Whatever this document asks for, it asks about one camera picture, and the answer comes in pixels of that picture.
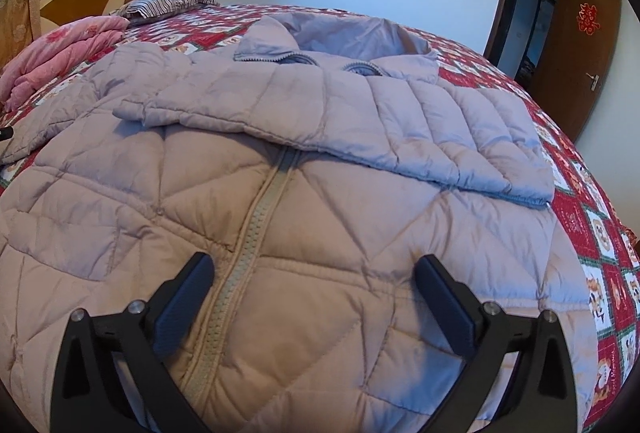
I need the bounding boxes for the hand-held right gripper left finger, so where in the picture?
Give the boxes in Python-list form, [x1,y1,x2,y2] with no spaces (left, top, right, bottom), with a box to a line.
[49,252,216,433]

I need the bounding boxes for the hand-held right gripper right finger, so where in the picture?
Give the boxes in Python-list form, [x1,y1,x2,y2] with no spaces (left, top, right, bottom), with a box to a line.
[413,254,592,433]

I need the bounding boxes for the lilac quilted down jacket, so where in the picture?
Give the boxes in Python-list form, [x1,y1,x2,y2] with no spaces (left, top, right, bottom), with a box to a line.
[0,12,601,433]

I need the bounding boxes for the pink folded quilt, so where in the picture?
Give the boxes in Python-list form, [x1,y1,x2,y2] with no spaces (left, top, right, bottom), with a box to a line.
[0,15,130,114]

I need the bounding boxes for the red printed bed blanket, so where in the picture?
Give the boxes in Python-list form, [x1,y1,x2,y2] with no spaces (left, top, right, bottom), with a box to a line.
[0,3,640,433]

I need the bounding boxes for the striped pillow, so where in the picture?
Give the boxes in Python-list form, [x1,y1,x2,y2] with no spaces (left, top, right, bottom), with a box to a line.
[120,0,219,24]

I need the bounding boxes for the brown wooden door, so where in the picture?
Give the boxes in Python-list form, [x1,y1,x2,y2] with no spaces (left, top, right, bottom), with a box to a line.
[530,0,622,144]

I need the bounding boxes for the red paper door decoration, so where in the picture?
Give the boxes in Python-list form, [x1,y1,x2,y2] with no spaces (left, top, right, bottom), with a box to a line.
[576,3,600,34]

